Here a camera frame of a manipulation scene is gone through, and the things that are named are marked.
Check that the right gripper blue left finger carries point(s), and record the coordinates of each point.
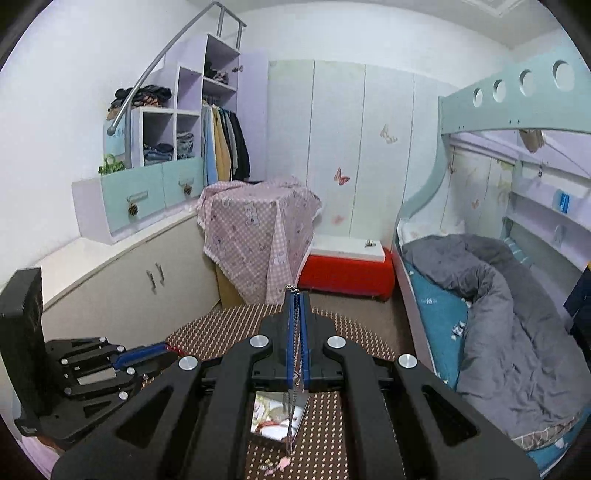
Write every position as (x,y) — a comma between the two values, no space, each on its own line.
(276,371)

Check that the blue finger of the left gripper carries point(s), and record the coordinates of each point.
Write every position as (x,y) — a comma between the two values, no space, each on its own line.
(139,354)

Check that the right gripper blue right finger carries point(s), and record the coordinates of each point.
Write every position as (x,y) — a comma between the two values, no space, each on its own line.
(318,371)

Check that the silver metal tin box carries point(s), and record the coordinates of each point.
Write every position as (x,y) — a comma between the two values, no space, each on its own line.
(277,416)

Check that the beige low cabinet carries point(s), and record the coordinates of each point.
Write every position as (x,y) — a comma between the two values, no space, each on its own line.
(134,292)

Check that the brown polka dot tablecloth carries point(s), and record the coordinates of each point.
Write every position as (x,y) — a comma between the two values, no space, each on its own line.
(193,421)

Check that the red storage ottoman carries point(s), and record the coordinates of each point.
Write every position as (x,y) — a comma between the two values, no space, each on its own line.
(349,266)

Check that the pink checkered cloth cover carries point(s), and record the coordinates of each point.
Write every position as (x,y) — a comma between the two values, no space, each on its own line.
(259,235)

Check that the teal bed sheet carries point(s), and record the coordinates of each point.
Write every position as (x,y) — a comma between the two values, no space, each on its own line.
(444,317)

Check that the green potted plant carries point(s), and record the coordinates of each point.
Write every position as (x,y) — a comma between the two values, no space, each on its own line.
(110,165)

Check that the grey duvet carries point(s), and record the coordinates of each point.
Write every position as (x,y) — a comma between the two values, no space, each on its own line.
(520,368)

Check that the purple stair shelf unit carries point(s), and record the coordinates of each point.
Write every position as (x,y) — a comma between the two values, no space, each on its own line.
(161,146)

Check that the hanging clothes row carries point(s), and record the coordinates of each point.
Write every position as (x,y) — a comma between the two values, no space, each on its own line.
(223,146)

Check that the white wardrobe with butterflies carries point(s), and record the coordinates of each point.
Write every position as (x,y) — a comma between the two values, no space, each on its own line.
(361,137)

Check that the folded dark clothes pile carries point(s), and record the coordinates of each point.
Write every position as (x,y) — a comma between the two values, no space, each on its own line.
(150,95)

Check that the teal bunk bed frame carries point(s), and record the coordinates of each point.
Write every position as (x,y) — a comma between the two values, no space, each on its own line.
(513,163)

